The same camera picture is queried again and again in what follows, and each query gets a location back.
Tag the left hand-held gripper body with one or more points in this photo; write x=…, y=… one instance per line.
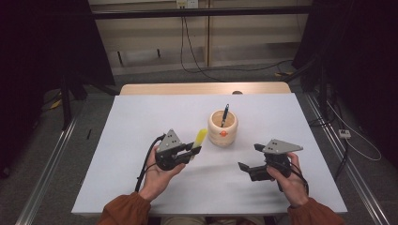
x=169, y=153

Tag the metal floor rail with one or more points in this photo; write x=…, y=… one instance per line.
x=359, y=181
x=47, y=175

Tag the white power strip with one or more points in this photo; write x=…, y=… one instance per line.
x=344, y=133

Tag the white table mat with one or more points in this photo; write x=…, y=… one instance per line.
x=203, y=193

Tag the ribbed wooden pen holder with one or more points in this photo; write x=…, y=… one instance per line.
x=219, y=138

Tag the black stand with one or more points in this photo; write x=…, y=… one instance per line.
x=322, y=93
x=65, y=103

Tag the white wall socket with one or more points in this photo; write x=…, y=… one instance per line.
x=187, y=3

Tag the person's right hand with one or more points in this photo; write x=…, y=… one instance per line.
x=294, y=190

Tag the light wooden cabinet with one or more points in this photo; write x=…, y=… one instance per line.
x=250, y=31

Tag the black horizontal bar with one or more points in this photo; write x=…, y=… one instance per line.
x=219, y=12

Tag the person's left hand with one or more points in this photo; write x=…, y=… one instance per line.
x=159, y=184

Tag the black curtain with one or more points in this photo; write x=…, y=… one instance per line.
x=369, y=47
x=31, y=47

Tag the yellow highlighter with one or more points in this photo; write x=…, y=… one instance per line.
x=200, y=137

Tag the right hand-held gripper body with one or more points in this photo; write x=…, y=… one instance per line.
x=275, y=162

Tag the blue pen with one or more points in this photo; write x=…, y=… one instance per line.
x=225, y=112

